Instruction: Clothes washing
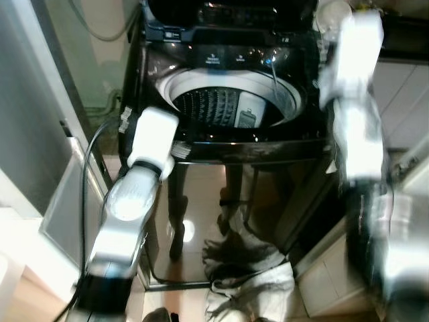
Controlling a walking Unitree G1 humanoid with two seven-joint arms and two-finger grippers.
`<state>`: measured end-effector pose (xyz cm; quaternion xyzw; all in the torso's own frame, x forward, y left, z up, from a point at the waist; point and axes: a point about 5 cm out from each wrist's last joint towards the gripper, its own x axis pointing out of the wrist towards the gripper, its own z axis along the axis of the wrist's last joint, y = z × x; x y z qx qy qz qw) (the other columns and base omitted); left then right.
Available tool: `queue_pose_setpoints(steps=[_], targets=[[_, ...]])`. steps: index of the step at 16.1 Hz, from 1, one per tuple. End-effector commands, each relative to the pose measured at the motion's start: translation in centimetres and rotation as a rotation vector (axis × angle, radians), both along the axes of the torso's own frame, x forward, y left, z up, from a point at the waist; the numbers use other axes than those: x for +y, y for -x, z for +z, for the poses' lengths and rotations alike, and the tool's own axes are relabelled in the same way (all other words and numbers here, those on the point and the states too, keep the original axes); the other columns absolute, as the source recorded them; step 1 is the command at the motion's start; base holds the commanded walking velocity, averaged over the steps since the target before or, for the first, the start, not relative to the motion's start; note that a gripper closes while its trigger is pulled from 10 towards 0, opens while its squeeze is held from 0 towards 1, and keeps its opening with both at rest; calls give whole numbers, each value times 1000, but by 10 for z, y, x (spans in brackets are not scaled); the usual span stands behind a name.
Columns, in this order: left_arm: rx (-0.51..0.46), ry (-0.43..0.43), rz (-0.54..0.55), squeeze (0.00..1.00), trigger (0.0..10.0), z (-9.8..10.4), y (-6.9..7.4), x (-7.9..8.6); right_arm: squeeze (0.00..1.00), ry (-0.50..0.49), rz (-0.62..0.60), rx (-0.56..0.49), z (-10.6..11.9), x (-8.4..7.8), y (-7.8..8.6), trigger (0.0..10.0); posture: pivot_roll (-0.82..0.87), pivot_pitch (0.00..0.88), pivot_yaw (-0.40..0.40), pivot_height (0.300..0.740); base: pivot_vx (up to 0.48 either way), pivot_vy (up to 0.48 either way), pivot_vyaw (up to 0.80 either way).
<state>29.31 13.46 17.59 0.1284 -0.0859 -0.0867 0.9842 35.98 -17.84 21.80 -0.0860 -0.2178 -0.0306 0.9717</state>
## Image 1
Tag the white washer drum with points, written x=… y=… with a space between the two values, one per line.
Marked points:
x=208 y=107

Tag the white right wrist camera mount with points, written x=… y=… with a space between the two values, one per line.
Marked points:
x=358 y=54

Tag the white door panel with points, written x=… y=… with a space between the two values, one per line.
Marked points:
x=27 y=100

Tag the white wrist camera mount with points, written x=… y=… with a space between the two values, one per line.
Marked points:
x=153 y=134
x=358 y=54

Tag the black top-load washing machine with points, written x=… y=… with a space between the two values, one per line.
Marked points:
x=268 y=144

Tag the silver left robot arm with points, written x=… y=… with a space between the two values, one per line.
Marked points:
x=124 y=208

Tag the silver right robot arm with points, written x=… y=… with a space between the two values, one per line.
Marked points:
x=395 y=235

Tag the grey white clothes pile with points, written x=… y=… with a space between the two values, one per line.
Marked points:
x=255 y=288

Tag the black stone countertop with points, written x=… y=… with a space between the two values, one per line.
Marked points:
x=405 y=40

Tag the black washer lid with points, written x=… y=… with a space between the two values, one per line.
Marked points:
x=234 y=13

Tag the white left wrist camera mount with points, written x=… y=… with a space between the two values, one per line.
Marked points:
x=153 y=134

